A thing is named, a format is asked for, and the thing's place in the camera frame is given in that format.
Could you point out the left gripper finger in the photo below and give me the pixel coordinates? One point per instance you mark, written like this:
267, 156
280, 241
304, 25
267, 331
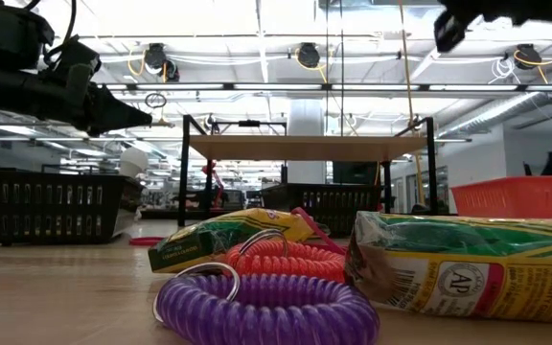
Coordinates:
110, 101
113, 120

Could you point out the yellow green crayon box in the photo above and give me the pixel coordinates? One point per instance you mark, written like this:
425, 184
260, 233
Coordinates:
472, 268
194, 244

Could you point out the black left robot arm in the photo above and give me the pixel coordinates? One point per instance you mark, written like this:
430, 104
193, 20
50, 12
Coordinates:
12, 33

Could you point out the red background machine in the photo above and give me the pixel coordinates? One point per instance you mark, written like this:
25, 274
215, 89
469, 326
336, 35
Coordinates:
209, 168

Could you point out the black plastic mesh basket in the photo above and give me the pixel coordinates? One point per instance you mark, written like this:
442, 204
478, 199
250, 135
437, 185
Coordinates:
41, 210
343, 187

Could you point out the long ceiling light track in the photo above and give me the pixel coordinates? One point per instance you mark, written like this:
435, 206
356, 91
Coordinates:
257, 86

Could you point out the orange plastic mesh basket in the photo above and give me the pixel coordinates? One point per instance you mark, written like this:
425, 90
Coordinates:
511, 196

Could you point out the wooden shelf riser black legs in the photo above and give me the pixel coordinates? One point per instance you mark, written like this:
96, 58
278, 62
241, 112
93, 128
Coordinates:
305, 147

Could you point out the white building column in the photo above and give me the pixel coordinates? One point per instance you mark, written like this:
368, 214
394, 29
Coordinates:
307, 120

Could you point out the black background monitor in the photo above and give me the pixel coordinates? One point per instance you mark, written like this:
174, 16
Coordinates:
355, 173

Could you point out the black rig frame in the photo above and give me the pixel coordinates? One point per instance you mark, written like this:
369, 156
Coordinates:
161, 214

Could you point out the silver ceiling duct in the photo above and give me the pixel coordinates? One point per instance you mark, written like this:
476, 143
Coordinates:
487, 117

